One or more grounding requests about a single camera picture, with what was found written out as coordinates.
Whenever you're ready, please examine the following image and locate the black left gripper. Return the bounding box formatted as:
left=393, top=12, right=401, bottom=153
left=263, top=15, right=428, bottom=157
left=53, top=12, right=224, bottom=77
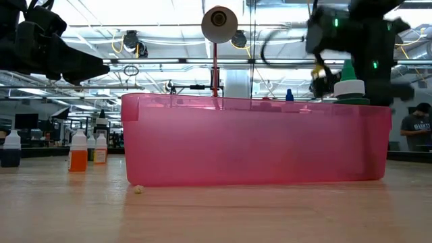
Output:
left=0, top=19, right=111, bottom=86

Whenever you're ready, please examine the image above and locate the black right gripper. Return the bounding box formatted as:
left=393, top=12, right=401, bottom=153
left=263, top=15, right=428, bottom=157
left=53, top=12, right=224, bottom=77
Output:
left=354, top=50, right=416, bottom=107

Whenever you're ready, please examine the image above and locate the large green-capped dye bottle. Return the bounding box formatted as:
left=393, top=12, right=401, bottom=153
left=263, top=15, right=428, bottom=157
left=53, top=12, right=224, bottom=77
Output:
left=333, top=59, right=371, bottom=106

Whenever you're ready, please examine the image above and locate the large black-capped dye bottle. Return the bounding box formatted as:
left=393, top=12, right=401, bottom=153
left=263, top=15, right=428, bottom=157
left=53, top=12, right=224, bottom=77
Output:
left=94, top=109, right=109, bottom=136

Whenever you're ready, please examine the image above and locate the small green dye bottle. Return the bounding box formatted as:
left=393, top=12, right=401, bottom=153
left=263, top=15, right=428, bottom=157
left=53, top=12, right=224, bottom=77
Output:
left=86, top=134, right=97, bottom=161

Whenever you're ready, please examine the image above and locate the small yellow dye bottle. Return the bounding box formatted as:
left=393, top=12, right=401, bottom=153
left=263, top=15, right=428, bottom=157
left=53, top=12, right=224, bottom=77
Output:
left=93, top=132, right=108, bottom=165

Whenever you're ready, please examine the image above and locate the small orange dye bottle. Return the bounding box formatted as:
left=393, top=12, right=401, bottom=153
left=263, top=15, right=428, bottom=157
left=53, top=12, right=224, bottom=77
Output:
left=67, top=129, right=89, bottom=173

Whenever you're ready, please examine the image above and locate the small dark blue dye bottle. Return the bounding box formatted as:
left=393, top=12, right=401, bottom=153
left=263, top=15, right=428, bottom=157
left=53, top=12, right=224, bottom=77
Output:
left=0, top=129, right=22, bottom=168

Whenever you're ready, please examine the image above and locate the pink translucent plastic bin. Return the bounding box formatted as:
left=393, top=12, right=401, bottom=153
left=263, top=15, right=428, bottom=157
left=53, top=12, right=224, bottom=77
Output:
left=120, top=92, right=393, bottom=188

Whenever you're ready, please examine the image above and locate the person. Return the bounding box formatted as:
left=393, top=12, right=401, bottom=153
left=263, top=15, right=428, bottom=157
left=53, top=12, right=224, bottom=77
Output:
left=400, top=102, right=432, bottom=152

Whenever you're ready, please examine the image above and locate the long ceiling light bar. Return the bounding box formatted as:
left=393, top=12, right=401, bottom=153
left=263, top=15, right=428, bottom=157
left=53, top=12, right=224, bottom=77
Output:
left=103, top=57, right=432, bottom=65

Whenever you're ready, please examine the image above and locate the black computer monitor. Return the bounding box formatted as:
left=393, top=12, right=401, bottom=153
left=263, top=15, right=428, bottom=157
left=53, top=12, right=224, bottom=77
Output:
left=14, top=113, right=39, bottom=130

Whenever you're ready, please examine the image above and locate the black stand crossbar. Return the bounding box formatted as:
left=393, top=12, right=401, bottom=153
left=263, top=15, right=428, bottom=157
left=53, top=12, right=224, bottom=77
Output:
left=169, top=83, right=225, bottom=98

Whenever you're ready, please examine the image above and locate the black hanging loop cable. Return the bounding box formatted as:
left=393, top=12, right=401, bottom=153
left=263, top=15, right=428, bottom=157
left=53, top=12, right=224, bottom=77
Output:
left=123, top=64, right=140, bottom=77

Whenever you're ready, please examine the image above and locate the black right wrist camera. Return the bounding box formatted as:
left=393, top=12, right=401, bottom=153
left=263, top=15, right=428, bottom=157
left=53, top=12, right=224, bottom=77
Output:
left=308, top=65, right=342, bottom=99

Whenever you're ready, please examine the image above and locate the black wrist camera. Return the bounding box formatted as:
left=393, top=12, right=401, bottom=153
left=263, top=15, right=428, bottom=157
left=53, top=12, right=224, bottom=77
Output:
left=308, top=65, right=342, bottom=99
left=25, top=5, right=68, bottom=37

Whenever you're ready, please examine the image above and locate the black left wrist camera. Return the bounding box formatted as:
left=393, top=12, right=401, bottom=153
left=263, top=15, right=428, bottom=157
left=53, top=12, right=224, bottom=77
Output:
left=25, top=5, right=68, bottom=37

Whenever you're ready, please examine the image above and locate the red camera pole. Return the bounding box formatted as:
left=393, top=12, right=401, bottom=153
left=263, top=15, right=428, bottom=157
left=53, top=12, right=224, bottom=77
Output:
left=212, top=43, right=219, bottom=98

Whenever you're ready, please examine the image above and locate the white round overhead camera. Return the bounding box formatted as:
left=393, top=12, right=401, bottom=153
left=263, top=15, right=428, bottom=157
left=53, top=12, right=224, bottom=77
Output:
left=200, top=5, right=239, bottom=45

